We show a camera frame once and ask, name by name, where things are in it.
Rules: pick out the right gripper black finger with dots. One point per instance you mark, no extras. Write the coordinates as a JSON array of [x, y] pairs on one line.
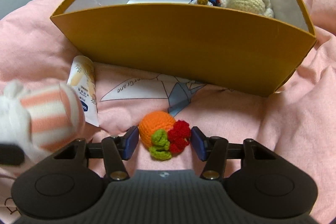
[[11, 155]]

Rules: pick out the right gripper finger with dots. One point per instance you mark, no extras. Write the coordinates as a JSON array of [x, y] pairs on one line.
[[215, 151], [112, 150]]

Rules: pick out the white black plush cat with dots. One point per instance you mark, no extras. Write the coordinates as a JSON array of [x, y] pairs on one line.
[[40, 121]]

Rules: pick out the orange crochet fruit keychain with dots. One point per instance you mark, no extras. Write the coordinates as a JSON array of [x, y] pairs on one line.
[[164, 136]]

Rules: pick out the white hand cream tube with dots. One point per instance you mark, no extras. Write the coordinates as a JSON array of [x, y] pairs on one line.
[[82, 80]]

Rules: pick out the large orange cardboard box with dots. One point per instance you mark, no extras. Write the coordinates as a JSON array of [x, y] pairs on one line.
[[230, 48]]

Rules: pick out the paper crane print card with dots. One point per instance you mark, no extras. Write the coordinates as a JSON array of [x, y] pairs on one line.
[[177, 91]]

